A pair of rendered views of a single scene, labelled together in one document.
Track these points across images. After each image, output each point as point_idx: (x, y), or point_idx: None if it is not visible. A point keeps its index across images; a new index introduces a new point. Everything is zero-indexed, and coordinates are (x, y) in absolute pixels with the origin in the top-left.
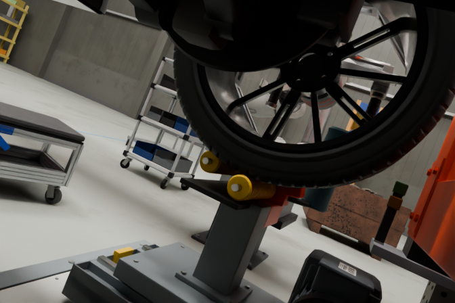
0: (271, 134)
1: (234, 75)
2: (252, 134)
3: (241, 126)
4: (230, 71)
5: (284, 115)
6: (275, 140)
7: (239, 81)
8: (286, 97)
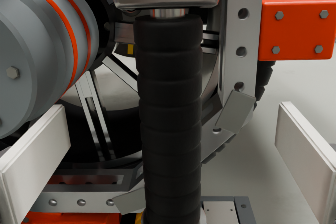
0: (103, 140)
1: (210, 77)
2: (117, 110)
3: (133, 111)
4: (126, 56)
5: (93, 109)
6: (96, 150)
7: (221, 94)
8: (98, 84)
